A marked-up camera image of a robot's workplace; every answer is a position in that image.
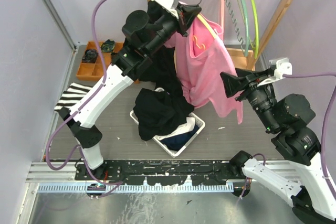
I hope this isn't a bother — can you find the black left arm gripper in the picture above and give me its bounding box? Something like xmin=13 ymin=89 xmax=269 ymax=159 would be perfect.
xmin=146 ymin=3 xmax=201 ymax=56

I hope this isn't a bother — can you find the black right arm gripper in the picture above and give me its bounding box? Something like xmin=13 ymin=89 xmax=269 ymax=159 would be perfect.
xmin=218 ymin=66 xmax=278 ymax=130

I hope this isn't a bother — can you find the yellow hanger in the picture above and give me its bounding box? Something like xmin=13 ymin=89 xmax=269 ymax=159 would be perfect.
xmin=197 ymin=0 xmax=218 ymax=39

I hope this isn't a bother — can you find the pink t shirt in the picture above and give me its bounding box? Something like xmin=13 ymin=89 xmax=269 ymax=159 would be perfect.
xmin=165 ymin=17 xmax=243 ymax=123

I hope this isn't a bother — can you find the mint green hanger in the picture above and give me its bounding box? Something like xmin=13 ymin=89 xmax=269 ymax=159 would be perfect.
xmin=224 ymin=0 xmax=251 ymax=58

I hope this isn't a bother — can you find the pink hanger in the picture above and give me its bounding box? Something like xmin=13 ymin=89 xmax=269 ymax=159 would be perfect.
xmin=218 ymin=0 xmax=225 ymax=32

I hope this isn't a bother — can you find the white t shirt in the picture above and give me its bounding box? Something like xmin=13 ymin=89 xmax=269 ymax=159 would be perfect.
xmin=154 ymin=117 xmax=195 ymax=141

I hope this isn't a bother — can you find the lime green hanger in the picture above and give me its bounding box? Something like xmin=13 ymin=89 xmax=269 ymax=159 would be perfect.
xmin=248 ymin=0 xmax=259 ymax=59

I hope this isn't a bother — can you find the black printed t shirt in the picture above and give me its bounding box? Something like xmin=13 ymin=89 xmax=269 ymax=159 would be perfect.
xmin=139 ymin=1 xmax=183 ymax=97

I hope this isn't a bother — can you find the plain black t shirt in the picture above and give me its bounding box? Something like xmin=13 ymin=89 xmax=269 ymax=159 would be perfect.
xmin=133 ymin=88 xmax=194 ymax=141

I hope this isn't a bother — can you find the navy blue t shirt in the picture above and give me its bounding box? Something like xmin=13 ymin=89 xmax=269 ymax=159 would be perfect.
xmin=161 ymin=125 xmax=199 ymax=151

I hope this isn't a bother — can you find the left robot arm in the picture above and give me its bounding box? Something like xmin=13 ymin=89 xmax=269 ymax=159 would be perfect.
xmin=58 ymin=3 xmax=202 ymax=180

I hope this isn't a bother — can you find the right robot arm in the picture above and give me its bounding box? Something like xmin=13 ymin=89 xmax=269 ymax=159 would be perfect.
xmin=186 ymin=16 xmax=335 ymax=223

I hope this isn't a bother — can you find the white perforated plastic basket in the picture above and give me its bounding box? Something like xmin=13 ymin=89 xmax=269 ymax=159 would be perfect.
xmin=130 ymin=108 xmax=205 ymax=158

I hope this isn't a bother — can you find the rolled dark sock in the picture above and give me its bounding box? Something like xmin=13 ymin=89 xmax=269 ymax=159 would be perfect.
xmin=81 ymin=49 xmax=98 ymax=63
xmin=100 ymin=39 xmax=116 ymax=53

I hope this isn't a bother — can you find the orange wooden compartment tray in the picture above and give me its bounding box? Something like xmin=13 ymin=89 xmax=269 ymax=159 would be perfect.
xmin=76 ymin=41 xmax=123 ymax=82

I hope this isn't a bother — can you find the black white striped cloth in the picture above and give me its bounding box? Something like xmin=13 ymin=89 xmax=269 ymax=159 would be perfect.
xmin=54 ymin=82 xmax=92 ymax=112

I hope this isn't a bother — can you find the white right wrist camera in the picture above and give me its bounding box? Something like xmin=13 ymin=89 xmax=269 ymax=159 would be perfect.
xmin=257 ymin=57 xmax=293 ymax=87

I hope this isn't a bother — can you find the grey slotted cable duct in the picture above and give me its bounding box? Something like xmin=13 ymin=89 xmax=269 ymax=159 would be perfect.
xmin=37 ymin=183 xmax=234 ymax=194

